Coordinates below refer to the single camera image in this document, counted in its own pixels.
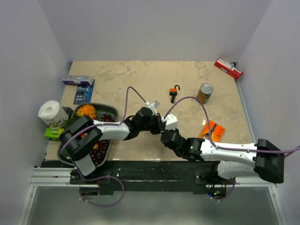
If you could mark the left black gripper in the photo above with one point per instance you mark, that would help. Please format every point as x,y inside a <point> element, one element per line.
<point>159,124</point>

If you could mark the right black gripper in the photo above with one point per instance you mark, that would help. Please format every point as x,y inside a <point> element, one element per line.
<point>176,130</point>

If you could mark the orange black padlock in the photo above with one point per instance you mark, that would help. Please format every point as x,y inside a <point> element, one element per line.
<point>173,91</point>

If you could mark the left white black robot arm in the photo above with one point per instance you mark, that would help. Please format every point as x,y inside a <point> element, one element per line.
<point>79,139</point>

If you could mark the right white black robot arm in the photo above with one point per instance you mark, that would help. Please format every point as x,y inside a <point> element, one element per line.
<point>233,160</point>

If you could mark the grey fruit tray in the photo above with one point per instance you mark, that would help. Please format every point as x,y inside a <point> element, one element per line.
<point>101,109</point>

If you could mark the orange blister pack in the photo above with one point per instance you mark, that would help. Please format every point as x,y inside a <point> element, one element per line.
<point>216,131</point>

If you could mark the orange flower pineapple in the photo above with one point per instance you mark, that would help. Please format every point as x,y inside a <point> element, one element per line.
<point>85,110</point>

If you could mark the purple grapes bunch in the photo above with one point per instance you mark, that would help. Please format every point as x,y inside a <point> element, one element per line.
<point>100,149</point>

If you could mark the tin can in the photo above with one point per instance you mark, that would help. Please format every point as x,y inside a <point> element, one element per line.
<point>204,93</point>

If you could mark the blue blister pack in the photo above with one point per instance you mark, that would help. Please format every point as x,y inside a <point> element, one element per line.
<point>83,94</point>

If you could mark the blue white box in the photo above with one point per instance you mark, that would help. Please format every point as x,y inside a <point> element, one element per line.
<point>77,80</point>

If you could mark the red cardboard box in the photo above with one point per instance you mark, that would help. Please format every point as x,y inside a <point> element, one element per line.
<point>228,68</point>

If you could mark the paper towel roll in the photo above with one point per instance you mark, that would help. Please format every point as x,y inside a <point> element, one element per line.
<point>52,114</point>

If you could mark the green box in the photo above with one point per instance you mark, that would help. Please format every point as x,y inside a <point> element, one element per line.
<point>53,134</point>

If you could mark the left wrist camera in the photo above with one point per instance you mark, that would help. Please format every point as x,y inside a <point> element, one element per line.
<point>152,106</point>

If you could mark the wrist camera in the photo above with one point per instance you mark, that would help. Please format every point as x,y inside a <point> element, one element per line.
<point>170,122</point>
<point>152,106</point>

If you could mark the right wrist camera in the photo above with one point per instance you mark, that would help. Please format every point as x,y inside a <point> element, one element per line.
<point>170,122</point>

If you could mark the aluminium rail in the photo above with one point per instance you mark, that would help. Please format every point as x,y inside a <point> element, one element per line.
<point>61,177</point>

